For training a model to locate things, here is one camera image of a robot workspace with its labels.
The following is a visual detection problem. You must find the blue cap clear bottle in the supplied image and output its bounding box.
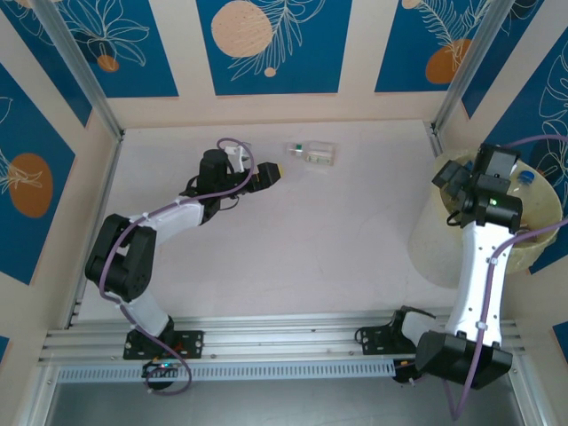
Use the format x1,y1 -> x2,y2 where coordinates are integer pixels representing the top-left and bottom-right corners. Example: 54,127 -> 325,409
517,168 -> 551,196

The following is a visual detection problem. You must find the yellow translucent plastic bin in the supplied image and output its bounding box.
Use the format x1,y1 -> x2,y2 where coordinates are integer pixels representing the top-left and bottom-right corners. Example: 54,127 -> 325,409
406,148 -> 564,289

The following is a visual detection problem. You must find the clear square plastic bottle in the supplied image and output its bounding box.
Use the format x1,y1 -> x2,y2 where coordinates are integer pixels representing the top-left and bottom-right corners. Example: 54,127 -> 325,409
308,140 -> 337,164

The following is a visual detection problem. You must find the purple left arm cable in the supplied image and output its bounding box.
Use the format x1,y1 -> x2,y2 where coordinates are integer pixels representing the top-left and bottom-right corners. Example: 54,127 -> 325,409
99,138 -> 256,396

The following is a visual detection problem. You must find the blue floral wall panel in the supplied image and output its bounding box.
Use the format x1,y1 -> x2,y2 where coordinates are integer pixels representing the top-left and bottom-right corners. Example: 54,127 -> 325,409
196,0 -> 354,97
0,61 -> 76,286
480,52 -> 568,187
0,0 -> 93,129
52,0 -> 179,99
375,0 -> 493,94
461,0 -> 568,120

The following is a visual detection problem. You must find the aluminium frame post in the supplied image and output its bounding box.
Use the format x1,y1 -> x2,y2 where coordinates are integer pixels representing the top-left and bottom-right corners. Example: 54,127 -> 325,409
432,0 -> 518,134
31,0 -> 126,142

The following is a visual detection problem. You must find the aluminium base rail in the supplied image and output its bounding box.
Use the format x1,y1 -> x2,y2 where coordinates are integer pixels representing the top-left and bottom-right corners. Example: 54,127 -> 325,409
37,310 -> 527,366

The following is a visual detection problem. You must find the white slotted cable duct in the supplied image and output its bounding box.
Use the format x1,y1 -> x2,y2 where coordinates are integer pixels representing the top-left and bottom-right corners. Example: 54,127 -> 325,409
55,359 -> 397,383

